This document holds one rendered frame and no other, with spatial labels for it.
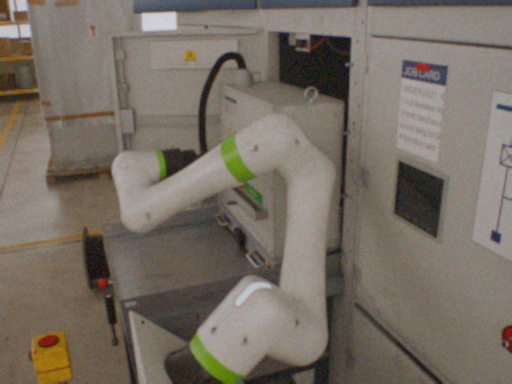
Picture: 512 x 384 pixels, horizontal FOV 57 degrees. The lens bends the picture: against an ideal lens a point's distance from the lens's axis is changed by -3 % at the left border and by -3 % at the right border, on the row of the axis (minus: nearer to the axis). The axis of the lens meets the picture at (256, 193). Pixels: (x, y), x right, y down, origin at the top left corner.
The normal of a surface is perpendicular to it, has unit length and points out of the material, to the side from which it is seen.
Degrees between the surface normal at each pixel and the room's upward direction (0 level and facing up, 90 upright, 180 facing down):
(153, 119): 90
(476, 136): 90
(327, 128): 90
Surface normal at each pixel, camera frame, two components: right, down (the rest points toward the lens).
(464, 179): -0.93, 0.15
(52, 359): 0.37, 0.32
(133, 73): -0.07, 0.35
